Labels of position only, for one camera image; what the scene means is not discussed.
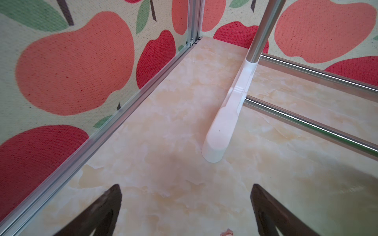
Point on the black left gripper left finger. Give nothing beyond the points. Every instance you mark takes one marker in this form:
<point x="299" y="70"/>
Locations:
<point x="98" y="219"/>

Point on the left aluminium frame post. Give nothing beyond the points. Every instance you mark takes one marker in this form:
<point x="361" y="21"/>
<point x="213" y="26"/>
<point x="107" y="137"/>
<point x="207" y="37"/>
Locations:
<point x="194" y="21"/>

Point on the steel white clothes rack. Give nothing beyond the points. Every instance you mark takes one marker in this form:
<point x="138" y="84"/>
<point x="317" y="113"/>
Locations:
<point x="337" y="109"/>

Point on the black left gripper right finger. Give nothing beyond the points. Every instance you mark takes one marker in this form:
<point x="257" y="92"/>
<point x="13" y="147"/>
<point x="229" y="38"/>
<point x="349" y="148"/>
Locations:
<point x="273" y="218"/>

